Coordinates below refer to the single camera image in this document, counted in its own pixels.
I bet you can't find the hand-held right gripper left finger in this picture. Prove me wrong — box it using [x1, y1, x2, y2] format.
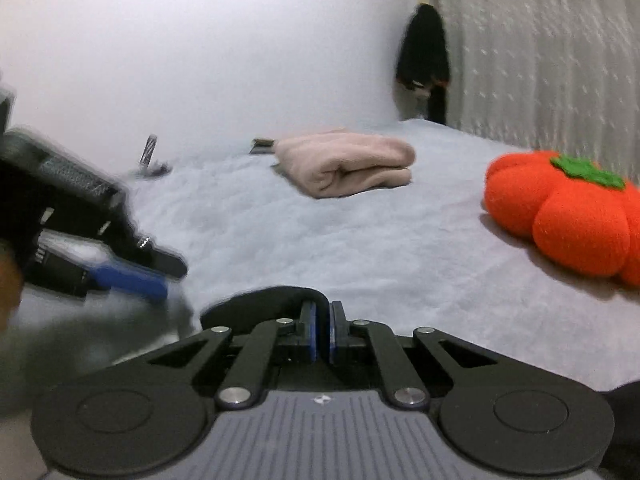
[149, 300, 321, 409]

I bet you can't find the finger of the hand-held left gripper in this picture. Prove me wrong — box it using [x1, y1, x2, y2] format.
[131, 234, 189, 279]
[86, 265, 169, 303]

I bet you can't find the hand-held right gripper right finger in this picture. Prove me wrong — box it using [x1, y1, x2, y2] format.
[329, 300, 501, 410]

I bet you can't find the person's left hand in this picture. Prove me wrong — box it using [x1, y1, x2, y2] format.
[0, 245, 24, 334]

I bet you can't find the pink folded garment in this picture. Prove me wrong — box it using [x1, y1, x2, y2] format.
[272, 130, 417, 199]

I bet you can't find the large orange pumpkin cushion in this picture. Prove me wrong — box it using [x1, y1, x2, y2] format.
[483, 150, 640, 288]

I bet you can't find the black hanging garment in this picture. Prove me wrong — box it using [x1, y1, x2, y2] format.
[395, 4, 451, 125]

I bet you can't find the grey starred curtain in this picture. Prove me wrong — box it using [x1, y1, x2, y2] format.
[427, 0, 640, 181]

